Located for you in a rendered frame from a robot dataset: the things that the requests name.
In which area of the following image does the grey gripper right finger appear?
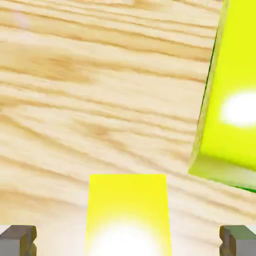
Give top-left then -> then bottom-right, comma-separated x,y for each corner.
219,224 -> 256,256

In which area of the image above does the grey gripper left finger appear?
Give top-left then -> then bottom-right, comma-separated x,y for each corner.
0,224 -> 38,256

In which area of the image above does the small yellow cube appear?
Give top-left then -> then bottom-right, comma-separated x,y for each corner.
84,173 -> 173,256

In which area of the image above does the large lime green box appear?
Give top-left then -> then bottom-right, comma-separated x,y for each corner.
187,0 -> 256,194

